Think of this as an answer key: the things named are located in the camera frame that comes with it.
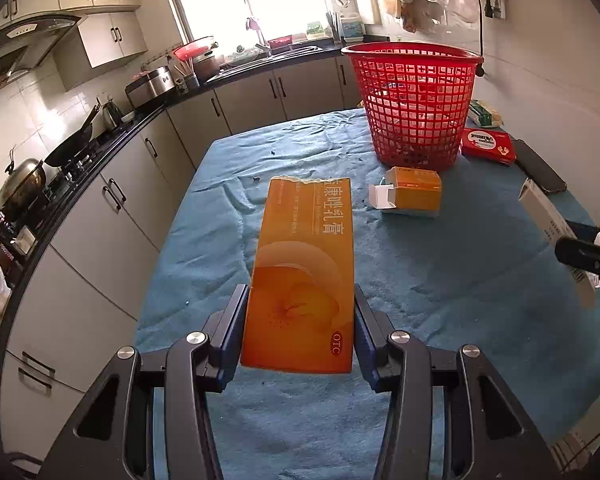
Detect black smartphone in clear case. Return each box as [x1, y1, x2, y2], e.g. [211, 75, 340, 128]
[511, 139, 568, 194]

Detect lower kitchen cabinets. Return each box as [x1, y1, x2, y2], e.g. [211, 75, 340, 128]
[0, 55, 366, 461]

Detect steel pot with lid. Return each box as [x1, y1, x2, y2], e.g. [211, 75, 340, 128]
[0, 152, 47, 211]

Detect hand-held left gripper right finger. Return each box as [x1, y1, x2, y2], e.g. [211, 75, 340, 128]
[352, 284, 556, 480]

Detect white storage container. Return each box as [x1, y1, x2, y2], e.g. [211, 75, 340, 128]
[340, 12, 365, 43]

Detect black kitchen countertop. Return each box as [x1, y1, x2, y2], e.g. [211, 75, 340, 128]
[0, 42, 351, 311]

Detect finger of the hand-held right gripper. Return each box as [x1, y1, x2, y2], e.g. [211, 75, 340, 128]
[564, 219, 600, 242]
[554, 236, 600, 306]

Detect silver rice cooker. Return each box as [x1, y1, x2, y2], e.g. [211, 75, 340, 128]
[125, 66, 177, 108]

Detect sink faucet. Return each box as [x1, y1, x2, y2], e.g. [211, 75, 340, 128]
[245, 16, 271, 53]

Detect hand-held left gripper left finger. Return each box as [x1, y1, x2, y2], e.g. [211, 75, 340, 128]
[40, 284, 251, 480]

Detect red flat box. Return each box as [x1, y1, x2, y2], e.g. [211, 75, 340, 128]
[460, 128, 517, 167]

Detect red plastic basin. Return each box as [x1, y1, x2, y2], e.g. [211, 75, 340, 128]
[174, 36, 215, 61]

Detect black power plug cable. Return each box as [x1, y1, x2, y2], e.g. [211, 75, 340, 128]
[466, 0, 486, 80]

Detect dark cooking pot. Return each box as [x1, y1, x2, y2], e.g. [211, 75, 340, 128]
[195, 52, 226, 81]

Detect steel kettle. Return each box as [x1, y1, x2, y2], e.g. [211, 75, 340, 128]
[101, 100, 126, 131]

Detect white box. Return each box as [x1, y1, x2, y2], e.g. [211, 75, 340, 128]
[518, 178, 598, 311]

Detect long orange box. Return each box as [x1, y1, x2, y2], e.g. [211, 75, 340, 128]
[240, 176, 356, 375]

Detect blue tablecloth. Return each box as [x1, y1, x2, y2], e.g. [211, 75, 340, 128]
[135, 107, 600, 480]

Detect gas stove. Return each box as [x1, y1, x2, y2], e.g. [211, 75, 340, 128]
[45, 152, 101, 196]

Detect range hood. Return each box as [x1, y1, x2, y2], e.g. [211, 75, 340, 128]
[0, 12, 83, 96]

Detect black wok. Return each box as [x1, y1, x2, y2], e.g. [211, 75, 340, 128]
[45, 105, 101, 167]

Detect small orange box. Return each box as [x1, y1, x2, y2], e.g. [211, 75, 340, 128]
[369, 166, 443, 219]

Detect chopstick holder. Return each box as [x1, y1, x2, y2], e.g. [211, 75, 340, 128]
[174, 62, 201, 92]

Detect red plastic mesh basket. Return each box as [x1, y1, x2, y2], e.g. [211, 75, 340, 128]
[341, 42, 485, 172]

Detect green yellow food packet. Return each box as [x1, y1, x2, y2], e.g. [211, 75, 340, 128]
[467, 99, 503, 128]

